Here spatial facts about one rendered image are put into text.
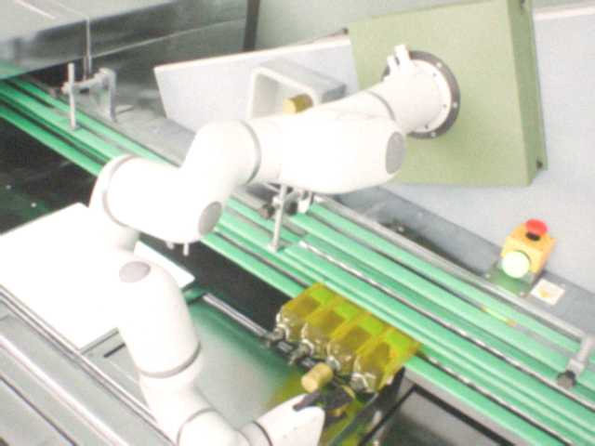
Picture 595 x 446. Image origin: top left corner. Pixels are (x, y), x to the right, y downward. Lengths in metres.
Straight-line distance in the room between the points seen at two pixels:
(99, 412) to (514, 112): 0.87
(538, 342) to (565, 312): 0.09
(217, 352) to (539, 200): 0.68
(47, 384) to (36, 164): 0.81
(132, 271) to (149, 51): 1.41
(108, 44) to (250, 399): 1.12
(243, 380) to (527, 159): 0.66
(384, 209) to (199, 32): 1.11
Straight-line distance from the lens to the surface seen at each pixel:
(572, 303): 1.31
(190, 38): 2.28
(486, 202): 1.36
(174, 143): 1.71
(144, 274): 0.82
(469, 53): 1.19
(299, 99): 1.46
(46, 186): 1.96
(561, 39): 1.23
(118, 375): 1.36
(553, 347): 1.23
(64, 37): 1.96
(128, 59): 2.13
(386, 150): 0.95
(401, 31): 1.24
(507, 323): 1.23
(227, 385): 1.36
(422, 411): 1.45
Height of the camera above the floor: 1.90
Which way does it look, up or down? 45 degrees down
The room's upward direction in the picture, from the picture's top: 122 degrees counter-clockwise
